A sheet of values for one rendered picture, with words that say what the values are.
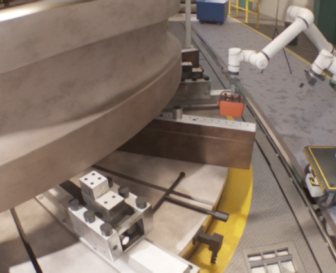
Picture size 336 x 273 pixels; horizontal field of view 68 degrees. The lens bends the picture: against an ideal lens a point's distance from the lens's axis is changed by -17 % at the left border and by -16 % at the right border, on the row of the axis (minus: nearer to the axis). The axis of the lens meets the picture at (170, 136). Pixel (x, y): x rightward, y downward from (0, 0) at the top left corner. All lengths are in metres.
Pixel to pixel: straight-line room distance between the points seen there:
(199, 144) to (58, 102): 1.31
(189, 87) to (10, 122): 2.24
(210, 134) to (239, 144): 0.25
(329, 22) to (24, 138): 10.56
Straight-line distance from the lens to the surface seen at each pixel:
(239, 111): 2.24
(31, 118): 1.49
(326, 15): 10.94
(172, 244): 1.89
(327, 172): 2.72
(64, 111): 1.55
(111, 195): 1.59
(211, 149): 2.43
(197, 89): 3.28
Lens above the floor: 1.81
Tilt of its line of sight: 31 degrees down
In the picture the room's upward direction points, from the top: 1 degrees counter-clockwise
